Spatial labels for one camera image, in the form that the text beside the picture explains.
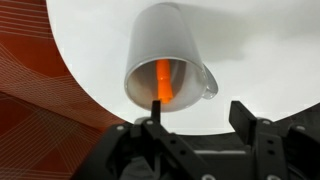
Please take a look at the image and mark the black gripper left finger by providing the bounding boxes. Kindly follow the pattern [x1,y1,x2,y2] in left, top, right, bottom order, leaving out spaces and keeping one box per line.
[140,100,218,180]

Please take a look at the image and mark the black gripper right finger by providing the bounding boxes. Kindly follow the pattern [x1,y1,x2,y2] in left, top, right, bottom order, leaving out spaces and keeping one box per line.
[229,100,288,180]

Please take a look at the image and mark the orange marker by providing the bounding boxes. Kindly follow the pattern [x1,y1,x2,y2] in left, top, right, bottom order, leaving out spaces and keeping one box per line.
[155,59,174,104]

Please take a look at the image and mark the white ceramic mug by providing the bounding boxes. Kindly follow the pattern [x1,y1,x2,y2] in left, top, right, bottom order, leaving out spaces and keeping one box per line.
[124,2,219,113]

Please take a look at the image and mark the orange patterned corner sofa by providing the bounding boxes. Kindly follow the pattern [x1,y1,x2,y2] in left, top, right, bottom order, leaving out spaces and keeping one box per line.
[0,0,126,180]

